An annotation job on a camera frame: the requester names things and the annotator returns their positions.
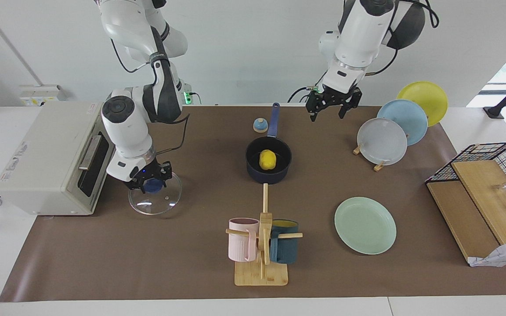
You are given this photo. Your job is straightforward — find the light wooden board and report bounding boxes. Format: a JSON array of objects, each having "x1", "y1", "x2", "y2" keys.
[{"x1": 452, "y1": 160, "x2": 506, "y2": 245}]

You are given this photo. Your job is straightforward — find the wooden mug tree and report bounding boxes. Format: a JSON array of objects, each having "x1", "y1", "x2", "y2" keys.
[{"x1": 225, "y1": 183, "x2": 303, "y2": 287}]

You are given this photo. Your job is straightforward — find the wooden plate rack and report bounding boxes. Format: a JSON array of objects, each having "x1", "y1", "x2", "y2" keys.
[{"x1": 353, "y1": 132, "x2": 412, "y2": 172}]

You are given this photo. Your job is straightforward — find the brown wooden board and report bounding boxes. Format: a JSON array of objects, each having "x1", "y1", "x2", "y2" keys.
[{"x1": 427, "y1": 181, "x2": 502, "y2": 263}]

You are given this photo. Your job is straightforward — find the dark blue handled pot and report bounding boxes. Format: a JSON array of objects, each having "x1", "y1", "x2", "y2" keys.
[{"x1": 246, "y1": 103, "x2": 293, "y2": 184}]

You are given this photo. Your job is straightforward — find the grey plate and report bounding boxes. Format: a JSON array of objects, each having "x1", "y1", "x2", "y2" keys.
[{"x1": 357, "y1": 118, "x2": 408, "y2": 166}]

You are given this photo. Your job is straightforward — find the pink ribbed mug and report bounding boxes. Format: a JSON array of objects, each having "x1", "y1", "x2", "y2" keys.
[{"x1": 228, "y1": 218, "x2": 260, "y2": 262}]

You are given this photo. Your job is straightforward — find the mint green plate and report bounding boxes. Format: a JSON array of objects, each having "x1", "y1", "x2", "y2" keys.
[{"x1": 335, "y1": 197, "x2": 397, "y2": 255}]

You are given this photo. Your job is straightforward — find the brown table mat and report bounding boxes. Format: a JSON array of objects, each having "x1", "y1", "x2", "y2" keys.
[{"x1": 0, "y1": 105, "x2": 506, "y2": 302}]

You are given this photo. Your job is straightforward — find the white power strip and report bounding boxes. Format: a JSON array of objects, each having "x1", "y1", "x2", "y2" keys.
[{"x1": 19, "y1": 85, "x2": 67, "y2": 107}]

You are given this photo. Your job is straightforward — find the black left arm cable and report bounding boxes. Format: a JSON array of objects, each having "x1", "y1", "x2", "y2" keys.
[{"x1": 365, "y1": 0, "x2": 440, "y2": 77}]

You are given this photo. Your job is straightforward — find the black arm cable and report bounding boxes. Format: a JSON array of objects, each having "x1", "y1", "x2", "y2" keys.
[
  {"x1": 155, "y1": 113, "x2": 191, "y2": 155},
  {"x1": 365, "y1": 0, "x2": 440, "y2": 77}
]

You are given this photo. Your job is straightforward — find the cream toaster oven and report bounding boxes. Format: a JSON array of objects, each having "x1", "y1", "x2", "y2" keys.
[{"x1": 0, "y1": 102, "x2": 122, "y2": 215}]

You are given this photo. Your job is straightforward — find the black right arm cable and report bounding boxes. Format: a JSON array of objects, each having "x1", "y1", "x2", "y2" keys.
[{"x1": 155, "y1": 113, "x2": 191, "y2": 155}]

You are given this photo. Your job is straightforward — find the light blue plate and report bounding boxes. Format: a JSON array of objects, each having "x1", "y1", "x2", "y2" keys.
[{"x1": 377, "y1": 99, "x2": 428, "y2": 146}]

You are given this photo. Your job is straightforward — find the glass lid with blue knob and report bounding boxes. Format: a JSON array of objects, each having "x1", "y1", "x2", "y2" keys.
[{"x1": 128, "y1": 171, "x2": 182, "y2": 215}]

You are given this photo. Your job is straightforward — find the yellow plate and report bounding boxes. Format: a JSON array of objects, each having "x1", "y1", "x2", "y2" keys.
[{"x1": 397, "y1": 81, "x2": 448, "y2": 128}]

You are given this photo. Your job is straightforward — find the teal mug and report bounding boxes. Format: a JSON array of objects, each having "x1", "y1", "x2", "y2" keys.
[{"x1": 270, "y1": 219, "x2": 299, "y2": 264}]

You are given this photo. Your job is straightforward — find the yellow lemon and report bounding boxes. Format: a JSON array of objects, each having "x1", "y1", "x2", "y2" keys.
[{"x1": 259, "y1": 150, "x2": 277, "y2": 171}]

